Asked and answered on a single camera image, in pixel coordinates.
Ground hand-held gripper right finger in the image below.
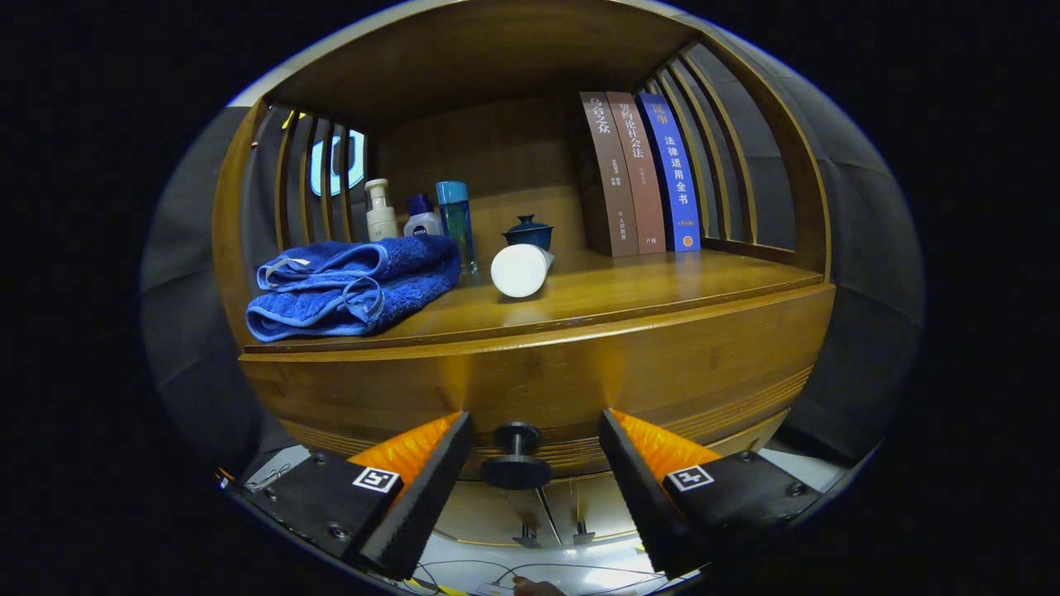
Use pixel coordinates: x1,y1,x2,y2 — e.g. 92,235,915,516
598,408,822,580

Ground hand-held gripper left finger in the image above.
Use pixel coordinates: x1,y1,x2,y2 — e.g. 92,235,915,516
234,411,475,582

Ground wooden drawer with black knob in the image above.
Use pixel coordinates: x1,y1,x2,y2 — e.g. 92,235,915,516
238,283,837,491

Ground white cosmetic tube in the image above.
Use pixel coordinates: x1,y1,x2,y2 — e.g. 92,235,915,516
490,243,556,299

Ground wooden cabinet door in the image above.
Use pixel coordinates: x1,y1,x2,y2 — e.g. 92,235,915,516
435,480,564,549
537,476,643,545

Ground wooden cabinet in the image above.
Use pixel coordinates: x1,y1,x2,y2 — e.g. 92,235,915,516
211,0,833,551

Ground blue folded towel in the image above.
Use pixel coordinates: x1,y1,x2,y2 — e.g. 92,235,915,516
245,235,462,343

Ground white lotion bottle blue cap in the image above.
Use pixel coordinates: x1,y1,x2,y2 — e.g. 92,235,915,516
403,194,445,238

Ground teal clear bottle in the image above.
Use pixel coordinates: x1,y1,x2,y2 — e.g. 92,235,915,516
436,180,479,278

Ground white pump bottle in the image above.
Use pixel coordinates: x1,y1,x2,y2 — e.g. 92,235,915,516
364,178,400,242

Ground blue lidded teacup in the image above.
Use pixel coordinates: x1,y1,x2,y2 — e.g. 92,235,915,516
502,214,555,252

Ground reddish brown book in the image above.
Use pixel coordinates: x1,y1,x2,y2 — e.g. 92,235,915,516
605,91,668,255

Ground blue book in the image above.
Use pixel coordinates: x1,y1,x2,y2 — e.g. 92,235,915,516
636,92,702,252

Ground dark brown book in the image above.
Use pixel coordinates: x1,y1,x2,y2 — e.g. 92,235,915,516
578,91,640,257

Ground floor cables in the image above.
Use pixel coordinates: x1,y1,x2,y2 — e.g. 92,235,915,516
410,559,663,595

